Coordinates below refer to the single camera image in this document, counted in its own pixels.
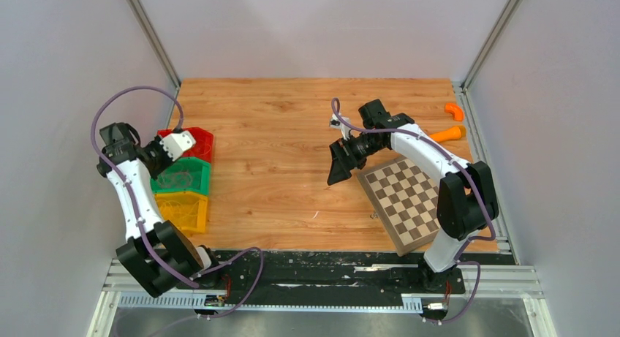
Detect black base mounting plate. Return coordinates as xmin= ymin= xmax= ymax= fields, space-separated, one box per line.
xmin=196 ymin=250 xmax=465 ymax=307

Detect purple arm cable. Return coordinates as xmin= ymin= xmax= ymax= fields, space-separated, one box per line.
xmin=90 ymin=86 xmax=265 ymax=321
xmin=330 ymin=97 xmax=498 ymax=325

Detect orange curved pipe piece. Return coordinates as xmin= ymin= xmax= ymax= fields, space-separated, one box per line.
xmin=444 ymin=103 xmax=464 ymax=122

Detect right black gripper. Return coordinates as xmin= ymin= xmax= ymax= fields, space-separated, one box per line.
xmin=328 ymin=133 xmax=385 ymax=186

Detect wooden chessboard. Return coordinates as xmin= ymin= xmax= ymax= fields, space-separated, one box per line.
xmin=357 ymin=156 xmax=440 ymax=257

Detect green plastic bin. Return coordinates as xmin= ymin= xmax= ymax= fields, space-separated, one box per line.
xmin=150 ymin=157 xmax=211 ymax=196

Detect red plastic bin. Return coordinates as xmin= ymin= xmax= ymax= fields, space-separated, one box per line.
xmin=155 ymin=126 xmax=215 ymax=163

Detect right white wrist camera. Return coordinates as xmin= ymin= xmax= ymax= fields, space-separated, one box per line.
xmin=329 ymin=113 xmax=352 ymax=140

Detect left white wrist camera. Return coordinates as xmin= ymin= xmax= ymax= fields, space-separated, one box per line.
xmin=159 ymin=131 xmax=196 ymax=162

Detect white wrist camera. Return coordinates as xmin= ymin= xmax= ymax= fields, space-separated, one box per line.
xmin=329 ymin=113 xmax=352 ymax=140
xmin=159 ymin=131 xmax=196 ymax=162

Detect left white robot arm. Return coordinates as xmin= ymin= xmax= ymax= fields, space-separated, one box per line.
xmin=91 ymin=122 xmax=224 ymax=298

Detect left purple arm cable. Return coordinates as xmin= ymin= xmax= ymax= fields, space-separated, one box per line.
xmin=90 ymin=86 xmax=265 ymax=321

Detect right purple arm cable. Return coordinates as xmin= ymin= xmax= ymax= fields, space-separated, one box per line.
xmin=330 ymin=97 xmax=498 ymax=325

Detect yellow plastic bin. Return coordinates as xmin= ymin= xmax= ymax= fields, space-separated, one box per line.
xmin=154 ymin=191 xmax=209 ymax=237

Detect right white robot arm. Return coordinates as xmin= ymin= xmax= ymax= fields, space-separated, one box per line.
xmin=327 ymin=98 xmax=499 ymax=292

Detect orange plastic carrot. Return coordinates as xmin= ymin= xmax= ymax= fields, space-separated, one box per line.
xmin=429 ymin=125 xmax=467 ymax=143

